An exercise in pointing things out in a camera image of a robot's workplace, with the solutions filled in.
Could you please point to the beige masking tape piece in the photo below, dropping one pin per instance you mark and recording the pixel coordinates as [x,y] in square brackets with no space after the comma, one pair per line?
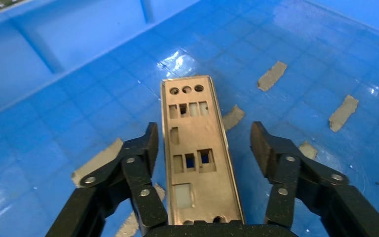
[272,76]
[99,160]
[233,117]
[343,113]
[308,150]

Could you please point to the silver metal IO shield plate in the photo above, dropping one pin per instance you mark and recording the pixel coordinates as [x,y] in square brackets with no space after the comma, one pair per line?
[202,137]

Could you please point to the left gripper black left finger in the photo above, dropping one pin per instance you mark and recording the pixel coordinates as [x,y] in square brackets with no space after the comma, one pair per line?
[143,199]

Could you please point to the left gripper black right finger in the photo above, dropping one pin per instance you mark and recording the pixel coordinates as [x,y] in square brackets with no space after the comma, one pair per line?
[284,170]

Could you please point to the blue plastic tray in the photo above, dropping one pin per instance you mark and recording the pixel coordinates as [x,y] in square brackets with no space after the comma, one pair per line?
[78,98]

